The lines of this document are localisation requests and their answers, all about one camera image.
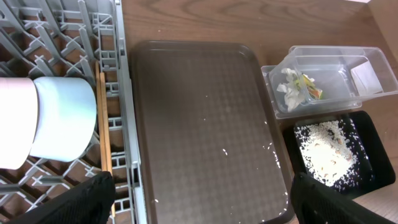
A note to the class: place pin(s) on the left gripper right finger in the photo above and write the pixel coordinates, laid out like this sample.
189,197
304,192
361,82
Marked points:
313,202

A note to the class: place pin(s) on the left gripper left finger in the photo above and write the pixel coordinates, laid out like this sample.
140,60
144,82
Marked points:
88,202

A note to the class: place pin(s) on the light blue bowl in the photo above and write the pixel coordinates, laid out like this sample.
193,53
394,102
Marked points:
67,118

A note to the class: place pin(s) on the white tissue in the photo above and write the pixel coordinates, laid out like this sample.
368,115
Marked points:
293,96

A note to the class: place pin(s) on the white bowl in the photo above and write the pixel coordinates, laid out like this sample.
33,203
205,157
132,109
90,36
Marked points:
19,113

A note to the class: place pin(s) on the green snack wrapper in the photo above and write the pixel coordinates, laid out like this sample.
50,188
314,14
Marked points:
313,91

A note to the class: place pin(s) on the wooden chopstick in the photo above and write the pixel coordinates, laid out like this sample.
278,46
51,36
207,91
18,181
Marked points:
105,123
104,166

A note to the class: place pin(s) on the grey dishwasher rack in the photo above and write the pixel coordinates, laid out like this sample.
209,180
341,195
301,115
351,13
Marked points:
73,39

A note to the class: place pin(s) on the spilled rice scraps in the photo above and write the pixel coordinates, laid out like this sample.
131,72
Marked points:
334,154

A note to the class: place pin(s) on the black tray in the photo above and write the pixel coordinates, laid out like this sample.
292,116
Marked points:
382,168

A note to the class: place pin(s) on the dark brown serving tray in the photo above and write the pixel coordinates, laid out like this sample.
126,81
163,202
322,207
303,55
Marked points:
211,150

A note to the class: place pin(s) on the clear plastic bin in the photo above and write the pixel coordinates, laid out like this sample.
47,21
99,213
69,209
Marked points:
347,75

